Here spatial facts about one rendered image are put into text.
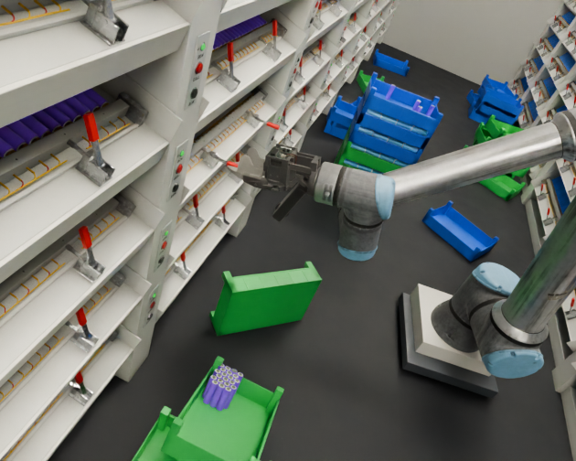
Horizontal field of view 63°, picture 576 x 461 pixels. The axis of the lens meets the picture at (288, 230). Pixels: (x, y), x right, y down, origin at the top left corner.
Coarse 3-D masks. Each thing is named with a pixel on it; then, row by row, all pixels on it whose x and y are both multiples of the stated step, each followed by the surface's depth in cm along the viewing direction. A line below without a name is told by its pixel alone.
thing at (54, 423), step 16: (112, 336) 108; (128, 336) 109; (96, 352) 105; (112, 352) 108; (128, 352) 110; (96, 368) 104; (112, 368) 106; (80, 384) 96; (96, 384) 102; (64, 400) 96; (80, 400) 98; (48, 416) 93; (64, 416) 95; (32, 432) 89; (48, 432) 92; (64, 432) 93; (16, 448) 87; (32, 448) 88; (48, 448) 90
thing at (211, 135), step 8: (256, 96) 136; (248, 104) 131; (240, 112) 126; (224, 120) 119; (232, 120) 122; (216, 128) 115; (224, 128) 117; (208, 136) 111; (216, 136) 115; (200, 144) 108; (208, 144) 113; (192, 152) 104; (192, 160) 104; (200, 160) 107
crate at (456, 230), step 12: (432, 216) 233; (444, 216) 237; (456, 216) 234; (432, 228) 224; (444, 228) 219; (456, 228) 232; (468, 228) 231; (444, 240) 220; (456, 240) 216; (468, 240) 227; (480, 240) 228; (492, 240) 222; (468, 252) 213; (480, 252) 214
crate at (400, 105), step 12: (372, 84) 197; (384, 84) 197; (372, 96) 182; (384, 96) 199; (396, 96) 199; (408, 96) 199; (420, 96) 198; (372, 108) 184; (384, 108) 183; (396, 108) 183; (408, 108) 182; (408, 120) 185; (420, 120) 184; (432, 120) 183; (432, 132) 186
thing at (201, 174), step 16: (272, 96) 141; (224, 112) 126; (256, 112) 136; (272, 112) 142; (240, 128) 126; (256, 128) 130; (224, 144) 117; (240, 144) 121; (192, 176) 103; (208, 176) 106; (192, 192) 100
